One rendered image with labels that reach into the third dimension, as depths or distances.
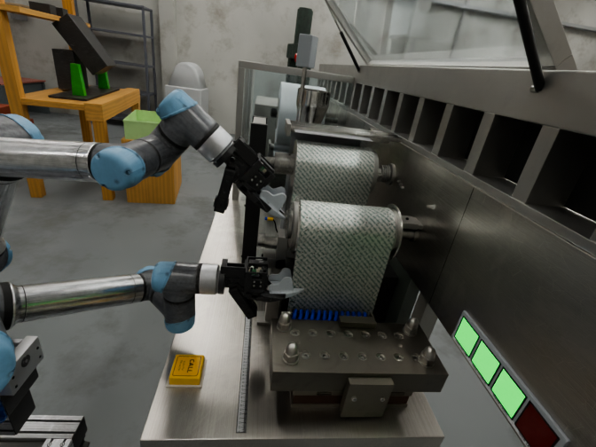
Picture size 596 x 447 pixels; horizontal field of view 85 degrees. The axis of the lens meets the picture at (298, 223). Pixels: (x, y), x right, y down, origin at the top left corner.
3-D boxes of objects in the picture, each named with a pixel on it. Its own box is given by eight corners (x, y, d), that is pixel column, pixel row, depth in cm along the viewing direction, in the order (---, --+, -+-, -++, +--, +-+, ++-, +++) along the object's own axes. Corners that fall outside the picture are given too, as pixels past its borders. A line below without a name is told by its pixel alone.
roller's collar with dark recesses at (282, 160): (272, 168, 104) (275, 149, 102) (291, 170, 105) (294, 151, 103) (273, 175, 99) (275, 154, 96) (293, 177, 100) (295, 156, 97)
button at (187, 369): (176, 360, 83) (176, 353, 81) (204, 361, 83) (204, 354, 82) (168, 385, 76) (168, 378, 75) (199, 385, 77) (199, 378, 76)
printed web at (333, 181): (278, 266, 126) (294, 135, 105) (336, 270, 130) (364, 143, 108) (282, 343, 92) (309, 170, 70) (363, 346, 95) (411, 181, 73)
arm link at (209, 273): (199, 301, 78) (204, 280, 85) (218, 301, 79) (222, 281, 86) (199, 275, 75) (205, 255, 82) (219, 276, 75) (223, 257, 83)
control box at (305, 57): (297, 66, 121) (301, 35, 116) (314, 68, 119) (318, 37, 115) (291, 65, 114) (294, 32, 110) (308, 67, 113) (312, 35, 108)
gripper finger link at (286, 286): (307, 281, 79) (269, 278, 78) (303, 300, 82) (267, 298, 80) (306, 273, 82) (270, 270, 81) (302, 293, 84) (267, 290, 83)
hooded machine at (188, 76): (208, 132, 746) (209, 65, 685) (202, 138, 686) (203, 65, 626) (173, 128, 736) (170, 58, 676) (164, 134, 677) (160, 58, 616)
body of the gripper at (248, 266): (270, 274, 77) (218, 271, 75) (267, 302, 80) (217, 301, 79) (270, 256, 83) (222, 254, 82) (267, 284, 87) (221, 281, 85)
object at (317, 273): (287, 309, 87) (296, 251, 79) (371, 314, 90) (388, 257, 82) (287, 311, 87) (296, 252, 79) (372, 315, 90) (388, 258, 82)
